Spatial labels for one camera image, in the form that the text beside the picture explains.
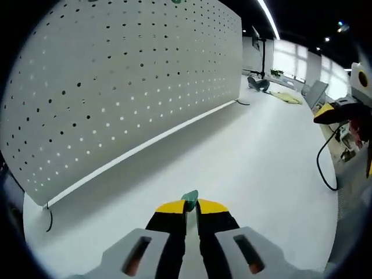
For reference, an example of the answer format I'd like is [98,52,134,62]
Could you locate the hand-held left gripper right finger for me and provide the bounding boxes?
[195,198,326,279]

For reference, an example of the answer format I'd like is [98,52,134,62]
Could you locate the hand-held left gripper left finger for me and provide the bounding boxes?
[66,199,187,279]

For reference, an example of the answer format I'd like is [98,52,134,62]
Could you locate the person's right hand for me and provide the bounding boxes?
[345,103,372,144]

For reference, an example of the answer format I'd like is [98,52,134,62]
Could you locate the grey mesh office chair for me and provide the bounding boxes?
[302,80,330,110]

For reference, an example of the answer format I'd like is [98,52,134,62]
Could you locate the yellow cloth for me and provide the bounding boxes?
[268,90,302,105]

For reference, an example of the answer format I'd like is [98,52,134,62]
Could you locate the dark grey curved object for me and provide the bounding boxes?
[246,76,271,93]

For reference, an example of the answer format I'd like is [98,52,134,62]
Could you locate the monitor on black stand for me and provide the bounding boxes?
[251,25,269,80]

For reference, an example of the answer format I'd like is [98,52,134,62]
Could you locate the white perforated pegboard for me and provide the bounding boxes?
[1,0,244,208]

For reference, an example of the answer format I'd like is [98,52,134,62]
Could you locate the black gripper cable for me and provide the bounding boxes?
[316,124,350,192]

